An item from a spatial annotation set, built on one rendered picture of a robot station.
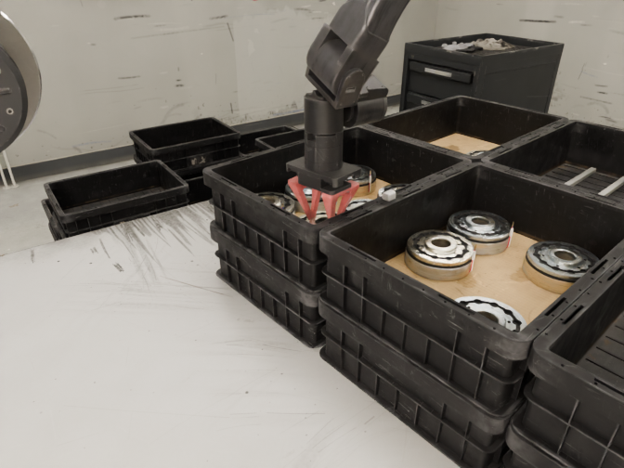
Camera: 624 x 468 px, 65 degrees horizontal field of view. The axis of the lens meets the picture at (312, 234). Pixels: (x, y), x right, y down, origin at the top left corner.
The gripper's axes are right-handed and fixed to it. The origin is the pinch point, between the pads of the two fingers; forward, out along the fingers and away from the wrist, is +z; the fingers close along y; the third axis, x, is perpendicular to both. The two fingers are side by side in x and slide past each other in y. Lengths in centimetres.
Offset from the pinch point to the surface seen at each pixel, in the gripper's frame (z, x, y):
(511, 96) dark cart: 15, -175, 40
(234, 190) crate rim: -4.3, 8.4, 11.6
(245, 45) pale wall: 14, -197, 252
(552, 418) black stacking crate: 3.6, 12.2, -40.9
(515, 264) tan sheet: 5.8, -17.2, -25.5
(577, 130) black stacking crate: -3, -68, -17
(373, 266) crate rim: -3.9, 11.2, -18.1
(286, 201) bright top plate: 2.4, -4.6, 13.1
